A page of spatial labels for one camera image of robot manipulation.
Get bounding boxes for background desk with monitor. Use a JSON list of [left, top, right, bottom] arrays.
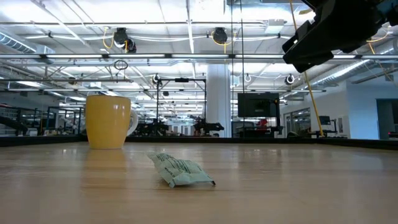
[[315, 115, 349, 139]]

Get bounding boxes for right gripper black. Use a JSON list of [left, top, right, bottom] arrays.
[[282, 0, 387, 74]]

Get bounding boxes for yellow ceramic mug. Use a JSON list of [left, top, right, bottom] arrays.
[[85, 95, 139, 150]]

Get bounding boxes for black background rig frame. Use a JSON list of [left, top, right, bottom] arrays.
[[155, 77, 208, 137]]

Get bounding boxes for white building column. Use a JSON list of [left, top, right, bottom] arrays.
[[206, 63, 233, 138]]

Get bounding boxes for black monitor on stand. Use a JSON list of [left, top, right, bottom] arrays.
[[237, 92, 281, 138]]

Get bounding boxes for background shelving racks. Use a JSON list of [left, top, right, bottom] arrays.
[[0, 103, 85, 137]]

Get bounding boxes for small green foil packet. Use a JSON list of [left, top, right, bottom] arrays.
[[147, 152, 216, 189]]

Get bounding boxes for black metal table frame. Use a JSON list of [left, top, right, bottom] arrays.
[[0, 134, 398, 151]]

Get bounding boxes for yellow hanging cable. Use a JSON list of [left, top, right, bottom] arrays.
[[289, 0, 325, 137]]

